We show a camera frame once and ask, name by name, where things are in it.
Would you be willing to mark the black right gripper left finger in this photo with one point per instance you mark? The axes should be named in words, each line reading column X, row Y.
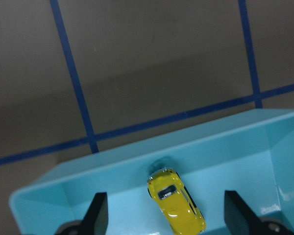
column 95, row 221

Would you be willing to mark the turquoise plastic storage bin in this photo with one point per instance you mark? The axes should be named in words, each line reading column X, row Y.
column 251, row 153

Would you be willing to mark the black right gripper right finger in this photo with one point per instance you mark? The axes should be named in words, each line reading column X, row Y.
column 238, row 216

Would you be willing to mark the yellow beetle toy car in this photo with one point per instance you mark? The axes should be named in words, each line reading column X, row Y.
column 166, row 188

